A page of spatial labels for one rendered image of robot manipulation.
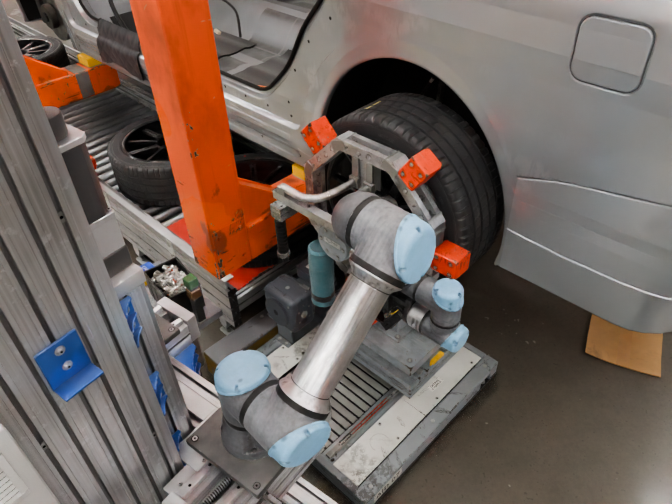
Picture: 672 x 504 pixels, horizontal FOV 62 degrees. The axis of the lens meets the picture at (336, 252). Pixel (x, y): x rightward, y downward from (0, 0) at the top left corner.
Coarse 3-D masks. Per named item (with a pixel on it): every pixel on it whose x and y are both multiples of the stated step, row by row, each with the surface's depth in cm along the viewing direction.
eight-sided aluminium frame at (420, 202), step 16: (336, 144) 173; (352, 144) 168; (368, 144) 169; (320, 160) 184; (368, 160) 166; (384, 160) 161; (400, 160) 161; (320, 176) 194; (320, 192) 199; (400, 192) 163; (416, 192) 164; (320, 208) 203; (416, 208) 162; (432, 208) 163; (432, 224) 161; (432, 272) 175
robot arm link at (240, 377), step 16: (240, 352) 118; (256, 352) 118; (224, 368) 115; (240, 368) 114; (256, 368) 114; (224, 384) 111; (240, 384) 111; (256, 384) 111; (272, 384) 112; (224, 400) 114; (240, 400) 111; (224, 416) 120; (240, 416) 111
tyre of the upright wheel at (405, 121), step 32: (384, 96) 188; (416, 96) 179; (352, 128) 177; (384, 128) 167; (416, 128) 166; (448, 128) 168; (448, 160) 163; (480, 160) 169; (448, 192) 161; (480, 192) 168; (448, 224) 167; (480, 224) 170; (480, 256) 186
